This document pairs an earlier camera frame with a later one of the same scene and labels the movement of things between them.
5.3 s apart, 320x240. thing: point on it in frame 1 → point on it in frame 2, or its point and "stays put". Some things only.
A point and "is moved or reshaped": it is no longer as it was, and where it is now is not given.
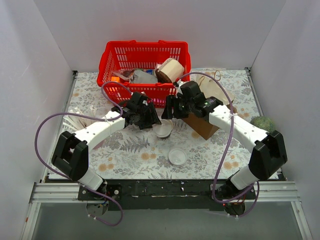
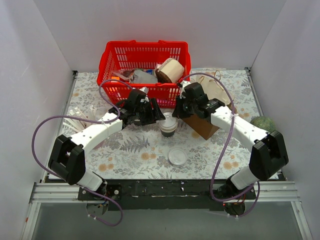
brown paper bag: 211,85 stays put
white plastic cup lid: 177,156 stays put
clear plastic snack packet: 127,74 stays put
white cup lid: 164,129 is moved or reshaped
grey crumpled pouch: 141,77 stays put
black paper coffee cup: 165,138 is moved or reshaped
